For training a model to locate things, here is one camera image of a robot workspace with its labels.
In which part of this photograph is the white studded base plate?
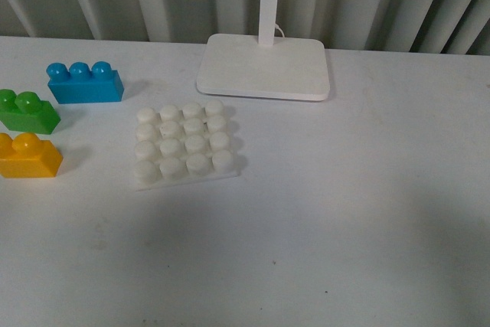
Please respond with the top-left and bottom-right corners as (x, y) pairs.
(133, 100), (239, 190)

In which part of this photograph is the green two-stud toy block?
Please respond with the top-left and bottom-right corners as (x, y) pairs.
(1, 89), (60, 135)

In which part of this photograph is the blue three-stud toy block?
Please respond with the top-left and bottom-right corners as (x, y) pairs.
(46, 61), (124, 104)

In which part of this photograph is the white lamp stand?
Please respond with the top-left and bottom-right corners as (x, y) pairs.
(196, 0), (330, 102)

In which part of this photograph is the yellow two-stud toy block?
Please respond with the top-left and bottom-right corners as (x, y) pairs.
(1, 132), (63, 178)

